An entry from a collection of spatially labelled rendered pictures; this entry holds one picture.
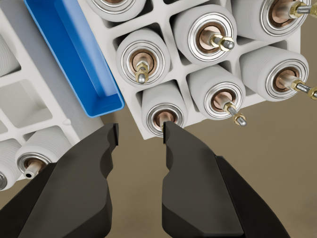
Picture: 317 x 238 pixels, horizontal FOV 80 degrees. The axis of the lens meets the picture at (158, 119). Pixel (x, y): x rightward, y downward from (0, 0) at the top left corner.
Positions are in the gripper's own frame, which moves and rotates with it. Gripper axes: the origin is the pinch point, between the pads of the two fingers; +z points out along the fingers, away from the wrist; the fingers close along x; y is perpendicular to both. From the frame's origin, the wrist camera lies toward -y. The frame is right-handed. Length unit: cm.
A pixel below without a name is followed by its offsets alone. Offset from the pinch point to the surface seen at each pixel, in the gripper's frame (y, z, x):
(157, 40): -2.9, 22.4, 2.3
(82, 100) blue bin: 12.8, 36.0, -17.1
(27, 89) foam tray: 11, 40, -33
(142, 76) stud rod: 0.2, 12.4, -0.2
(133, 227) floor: 86, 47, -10
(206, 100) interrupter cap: 7.9, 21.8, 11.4
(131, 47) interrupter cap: -2.0, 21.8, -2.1
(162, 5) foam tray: -8.0, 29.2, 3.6
